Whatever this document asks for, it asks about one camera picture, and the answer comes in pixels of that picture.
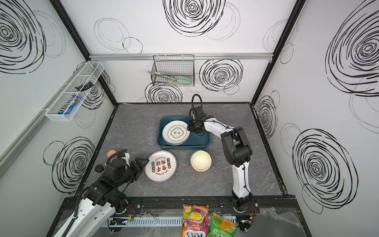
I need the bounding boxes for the green snack bag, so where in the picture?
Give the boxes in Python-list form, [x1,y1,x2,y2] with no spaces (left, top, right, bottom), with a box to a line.
[207,212,236,237]

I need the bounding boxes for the white slotted cable duct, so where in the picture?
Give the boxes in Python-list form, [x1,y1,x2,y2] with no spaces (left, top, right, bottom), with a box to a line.
[101,217,183,228]

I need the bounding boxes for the black wire basket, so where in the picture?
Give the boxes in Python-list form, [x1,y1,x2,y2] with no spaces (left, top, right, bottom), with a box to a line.
[148,54,195,87]

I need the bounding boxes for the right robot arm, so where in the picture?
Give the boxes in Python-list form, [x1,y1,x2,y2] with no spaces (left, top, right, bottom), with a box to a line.
[187,106,254,212]

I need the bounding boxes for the white wire shelf basket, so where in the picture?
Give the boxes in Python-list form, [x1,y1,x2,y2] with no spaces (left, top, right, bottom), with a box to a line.
[45,62,105,122]

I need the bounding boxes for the white plate red characters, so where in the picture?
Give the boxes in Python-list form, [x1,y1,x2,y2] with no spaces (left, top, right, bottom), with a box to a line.
[145,150,177,183]

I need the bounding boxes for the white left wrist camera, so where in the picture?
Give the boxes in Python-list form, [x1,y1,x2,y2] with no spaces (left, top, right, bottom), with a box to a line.
[119,153,130,165]

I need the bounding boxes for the teal plastic bin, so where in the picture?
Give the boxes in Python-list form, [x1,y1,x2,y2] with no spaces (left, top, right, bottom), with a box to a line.
[157,116,211,150]

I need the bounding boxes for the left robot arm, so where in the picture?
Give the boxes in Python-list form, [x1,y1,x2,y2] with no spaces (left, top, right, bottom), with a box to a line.
[55,158,149,237]

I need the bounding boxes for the cream bowl teal outside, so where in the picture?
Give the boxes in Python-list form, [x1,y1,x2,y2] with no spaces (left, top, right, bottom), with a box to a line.
[190,150,212,172]

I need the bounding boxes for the green item in basket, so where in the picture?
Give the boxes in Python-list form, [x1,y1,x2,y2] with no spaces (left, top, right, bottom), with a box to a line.
[175,76,192,86]

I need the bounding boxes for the blue candy packet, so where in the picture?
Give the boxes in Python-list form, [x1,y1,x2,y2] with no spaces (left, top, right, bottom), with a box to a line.
[58,95,82,115]

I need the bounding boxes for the pink fruit candy bag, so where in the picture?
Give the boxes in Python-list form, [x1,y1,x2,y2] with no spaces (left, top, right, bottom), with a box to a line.
[181,204,209,237]

